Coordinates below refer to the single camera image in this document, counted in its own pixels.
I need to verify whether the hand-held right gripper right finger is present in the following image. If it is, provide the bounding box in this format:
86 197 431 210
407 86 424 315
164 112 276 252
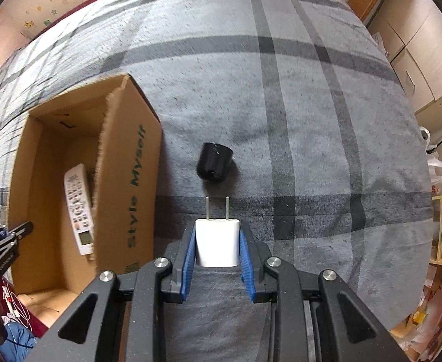
239 222 410 362

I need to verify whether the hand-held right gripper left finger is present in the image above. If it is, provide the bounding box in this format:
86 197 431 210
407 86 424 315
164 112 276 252
32 222 199 362

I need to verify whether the white charger plug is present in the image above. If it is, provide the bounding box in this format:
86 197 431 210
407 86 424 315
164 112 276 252
194 195 241 268

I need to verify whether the brown cardboard box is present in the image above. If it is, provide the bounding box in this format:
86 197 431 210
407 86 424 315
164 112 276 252
8 73 164 327

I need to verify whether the red cloth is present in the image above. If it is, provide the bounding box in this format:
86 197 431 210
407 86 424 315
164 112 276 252
2 275 53 336

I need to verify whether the white remote control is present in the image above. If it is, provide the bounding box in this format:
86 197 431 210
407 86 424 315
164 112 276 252
63 163 95 256

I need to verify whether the blue cloth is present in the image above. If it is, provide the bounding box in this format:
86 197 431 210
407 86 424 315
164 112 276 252
0 319 40 362

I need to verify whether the black round cap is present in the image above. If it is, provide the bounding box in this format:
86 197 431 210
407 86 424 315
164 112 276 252
196 142 234 182

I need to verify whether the grey plaid bed sheet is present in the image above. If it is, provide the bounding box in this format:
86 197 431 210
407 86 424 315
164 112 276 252
0 0 435 362

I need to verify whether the pink plastic bag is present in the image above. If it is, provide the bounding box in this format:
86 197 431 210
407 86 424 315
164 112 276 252
391 266 442 362

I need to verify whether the white plastic bag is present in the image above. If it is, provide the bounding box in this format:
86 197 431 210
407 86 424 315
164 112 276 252
419 126 442 188

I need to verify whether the cream wardrobe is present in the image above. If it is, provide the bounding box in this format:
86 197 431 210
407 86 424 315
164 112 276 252
368 0 442 114

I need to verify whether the white cable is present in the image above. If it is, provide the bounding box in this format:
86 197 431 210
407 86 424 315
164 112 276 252
4 286 31 329

